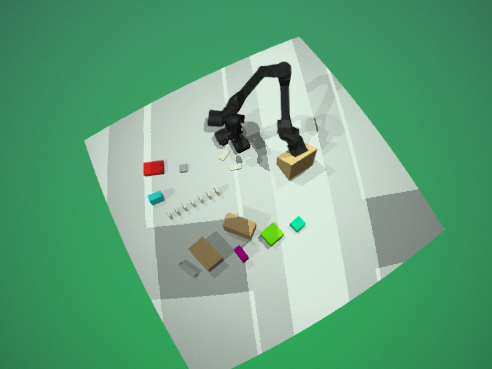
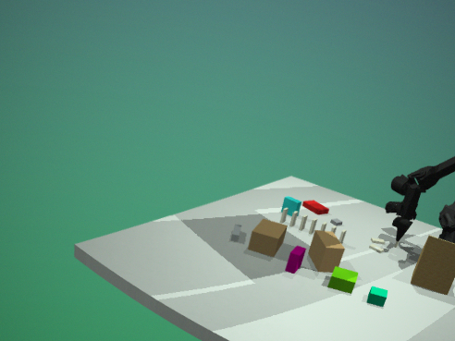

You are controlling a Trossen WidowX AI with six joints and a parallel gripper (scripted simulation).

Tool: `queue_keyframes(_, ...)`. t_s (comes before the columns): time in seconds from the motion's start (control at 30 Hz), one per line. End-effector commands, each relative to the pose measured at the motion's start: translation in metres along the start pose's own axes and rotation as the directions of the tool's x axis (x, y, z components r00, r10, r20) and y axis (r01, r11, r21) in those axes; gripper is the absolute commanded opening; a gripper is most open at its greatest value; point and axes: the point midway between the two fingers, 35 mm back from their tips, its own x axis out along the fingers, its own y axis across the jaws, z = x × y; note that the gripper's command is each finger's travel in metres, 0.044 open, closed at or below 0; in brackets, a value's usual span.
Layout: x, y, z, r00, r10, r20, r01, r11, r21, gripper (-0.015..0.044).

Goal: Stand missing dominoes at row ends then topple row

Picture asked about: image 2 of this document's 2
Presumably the magenta rectangular block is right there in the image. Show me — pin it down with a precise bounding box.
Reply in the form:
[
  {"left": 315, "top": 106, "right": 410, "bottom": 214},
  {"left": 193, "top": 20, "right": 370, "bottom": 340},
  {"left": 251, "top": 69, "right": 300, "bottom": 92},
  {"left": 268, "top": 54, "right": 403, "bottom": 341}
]
[{"left": 285, "top": 246, "right": 306, "bottom": 274}]

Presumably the red rectangular block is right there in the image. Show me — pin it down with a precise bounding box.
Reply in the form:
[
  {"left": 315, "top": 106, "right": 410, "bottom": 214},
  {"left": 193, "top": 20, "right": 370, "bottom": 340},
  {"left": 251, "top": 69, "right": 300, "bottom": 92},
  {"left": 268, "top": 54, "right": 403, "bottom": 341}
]
[{"left": 302, "top": 200, "right": 329, "bottom": 214}]

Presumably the lime green block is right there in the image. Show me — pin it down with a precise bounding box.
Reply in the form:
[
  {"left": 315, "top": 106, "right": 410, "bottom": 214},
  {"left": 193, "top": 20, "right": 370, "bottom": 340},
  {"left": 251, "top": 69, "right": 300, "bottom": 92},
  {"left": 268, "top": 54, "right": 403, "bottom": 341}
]
[{"left": 327, "top": 267, "right": 358, "bottom": 294}]

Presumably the teal rectangular block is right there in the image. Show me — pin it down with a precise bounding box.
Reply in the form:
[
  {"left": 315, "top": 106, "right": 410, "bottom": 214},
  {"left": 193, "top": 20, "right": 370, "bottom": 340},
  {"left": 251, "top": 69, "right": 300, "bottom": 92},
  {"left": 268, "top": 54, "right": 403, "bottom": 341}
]
[
  {"left": 281, "top": 196, "right": 301, "bottom": 216},
  {"left": 366, "top": 286, "right": 387, "bottom": 307}
]

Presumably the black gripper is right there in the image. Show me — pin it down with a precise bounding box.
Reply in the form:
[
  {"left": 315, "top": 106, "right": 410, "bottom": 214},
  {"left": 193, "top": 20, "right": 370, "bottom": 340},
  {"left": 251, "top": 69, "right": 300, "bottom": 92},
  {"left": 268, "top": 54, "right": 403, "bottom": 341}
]
[{"left": 392, "top": 200, "right": 418, "bottom": 242}]

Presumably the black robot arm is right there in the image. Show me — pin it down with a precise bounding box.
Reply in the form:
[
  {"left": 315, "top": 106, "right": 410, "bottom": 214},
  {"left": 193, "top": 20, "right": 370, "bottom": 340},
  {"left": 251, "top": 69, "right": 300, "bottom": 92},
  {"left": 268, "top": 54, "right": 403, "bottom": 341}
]
[{"left": 385, "top": 156, "right": 455, "bottom": 244}]

